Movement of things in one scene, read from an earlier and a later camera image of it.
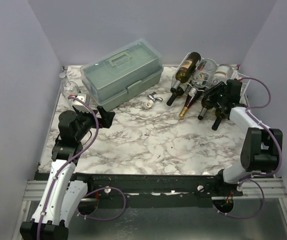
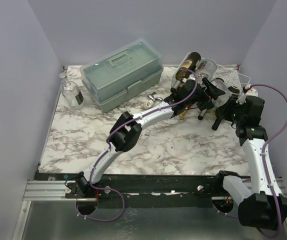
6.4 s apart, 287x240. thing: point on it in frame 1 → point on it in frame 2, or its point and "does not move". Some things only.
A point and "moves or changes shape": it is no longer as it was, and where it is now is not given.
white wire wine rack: [194, 75] does not move
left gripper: [106, 117] → [211, 90]
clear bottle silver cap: [204, 75] does not move
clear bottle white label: [223, 73] moves or changes shape
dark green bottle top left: [186, 70] does not move
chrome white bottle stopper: [149, 103] does not move
